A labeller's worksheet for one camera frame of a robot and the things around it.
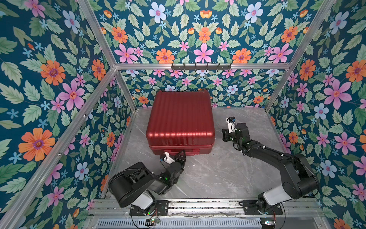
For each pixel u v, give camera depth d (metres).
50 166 0.51
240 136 0.69
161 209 0.73
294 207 0.75
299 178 0.44
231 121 0.79
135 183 0.45
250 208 0.73
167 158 0.80
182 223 0.77
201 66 0.92
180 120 1.64
